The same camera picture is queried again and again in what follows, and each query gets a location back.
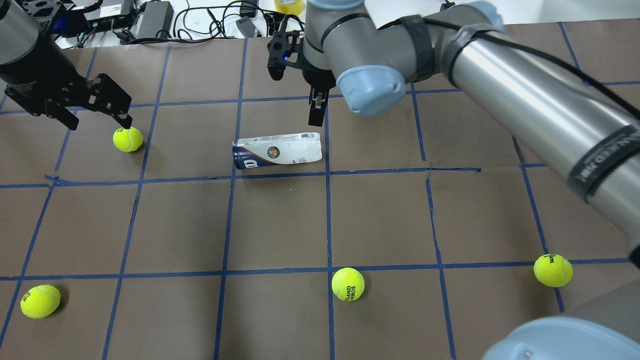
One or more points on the tennis ball Wilson right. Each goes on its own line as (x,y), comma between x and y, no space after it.
(553,270)

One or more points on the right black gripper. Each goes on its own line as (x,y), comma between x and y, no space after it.
(317,96)

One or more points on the yellow tape roll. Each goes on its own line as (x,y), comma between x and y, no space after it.
(289,7)

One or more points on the tennis ball Roland Garros centre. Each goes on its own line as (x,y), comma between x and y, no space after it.
(348,284)

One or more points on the white blue tennis ball can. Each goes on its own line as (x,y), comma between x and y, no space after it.
(279,150)

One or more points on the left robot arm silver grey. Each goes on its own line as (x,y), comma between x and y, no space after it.
(25,42)

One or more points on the tennis ball near left gripper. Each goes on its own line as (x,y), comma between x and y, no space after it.
(127,140)

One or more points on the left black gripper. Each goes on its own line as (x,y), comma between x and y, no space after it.
(36,69)

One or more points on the grey small adapter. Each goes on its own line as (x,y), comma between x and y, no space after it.
(247,28)

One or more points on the tennis ball bottom left corner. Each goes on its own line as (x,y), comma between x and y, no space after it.
(40,301)

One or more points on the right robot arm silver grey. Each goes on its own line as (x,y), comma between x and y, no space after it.
(580,129)

